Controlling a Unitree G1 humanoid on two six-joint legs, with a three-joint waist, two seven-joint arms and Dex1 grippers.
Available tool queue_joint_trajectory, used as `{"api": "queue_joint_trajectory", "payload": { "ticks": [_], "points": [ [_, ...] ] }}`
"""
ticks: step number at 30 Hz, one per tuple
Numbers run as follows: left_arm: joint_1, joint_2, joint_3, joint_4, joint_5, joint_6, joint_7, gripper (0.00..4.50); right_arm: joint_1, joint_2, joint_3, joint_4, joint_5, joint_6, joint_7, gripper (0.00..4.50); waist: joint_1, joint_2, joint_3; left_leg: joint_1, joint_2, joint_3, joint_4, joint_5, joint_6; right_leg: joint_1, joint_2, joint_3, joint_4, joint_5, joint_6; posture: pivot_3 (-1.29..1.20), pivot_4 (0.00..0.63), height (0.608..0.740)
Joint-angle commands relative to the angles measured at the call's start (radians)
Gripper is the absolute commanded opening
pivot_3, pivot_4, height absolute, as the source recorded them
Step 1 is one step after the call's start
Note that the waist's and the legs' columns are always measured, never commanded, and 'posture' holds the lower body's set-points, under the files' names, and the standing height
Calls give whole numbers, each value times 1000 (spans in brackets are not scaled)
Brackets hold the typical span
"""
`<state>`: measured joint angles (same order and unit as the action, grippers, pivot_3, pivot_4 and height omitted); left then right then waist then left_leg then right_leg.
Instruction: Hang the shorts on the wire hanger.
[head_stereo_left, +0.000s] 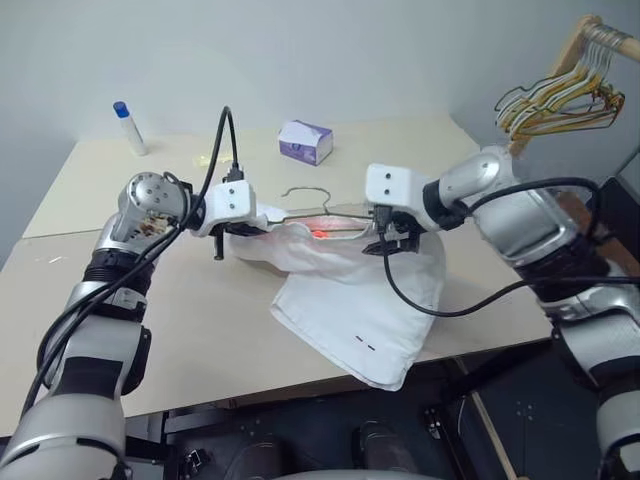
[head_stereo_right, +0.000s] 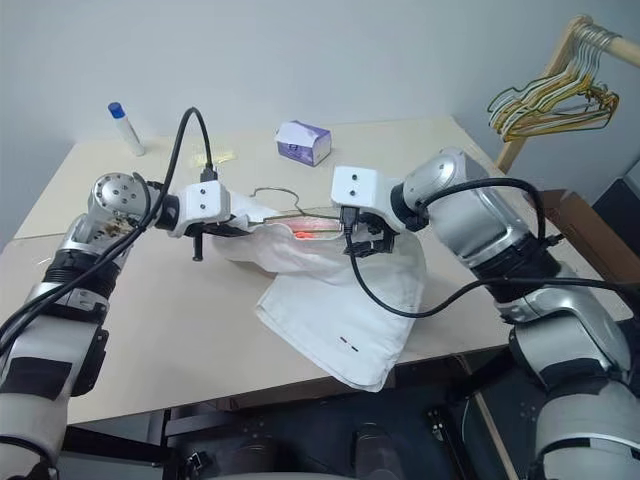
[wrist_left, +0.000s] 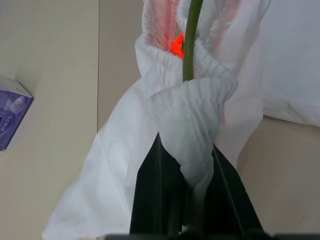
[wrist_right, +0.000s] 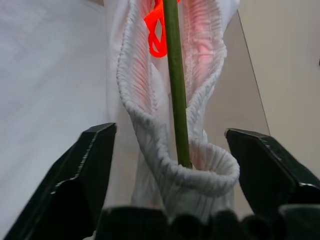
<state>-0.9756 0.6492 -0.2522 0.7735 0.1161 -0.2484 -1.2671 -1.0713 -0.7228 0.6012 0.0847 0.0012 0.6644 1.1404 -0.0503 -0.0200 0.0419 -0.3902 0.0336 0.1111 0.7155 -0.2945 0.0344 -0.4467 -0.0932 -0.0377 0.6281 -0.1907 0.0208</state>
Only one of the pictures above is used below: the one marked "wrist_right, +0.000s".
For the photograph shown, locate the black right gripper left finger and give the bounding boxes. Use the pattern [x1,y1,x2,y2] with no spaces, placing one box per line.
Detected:
[3,122,117,240]

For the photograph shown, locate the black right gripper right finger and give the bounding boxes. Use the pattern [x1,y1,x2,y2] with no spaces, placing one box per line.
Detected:
[224,128,320,216]

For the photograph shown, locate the white shorts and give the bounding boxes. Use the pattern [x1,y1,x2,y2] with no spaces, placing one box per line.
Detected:
[0,0,241,240]

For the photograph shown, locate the olive green wire hanger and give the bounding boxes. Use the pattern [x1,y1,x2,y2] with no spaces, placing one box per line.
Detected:
[162,0,194,170]

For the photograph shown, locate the orange drawstring cord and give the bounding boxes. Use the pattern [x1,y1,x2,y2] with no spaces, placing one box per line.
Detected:
[143,0,181,59]

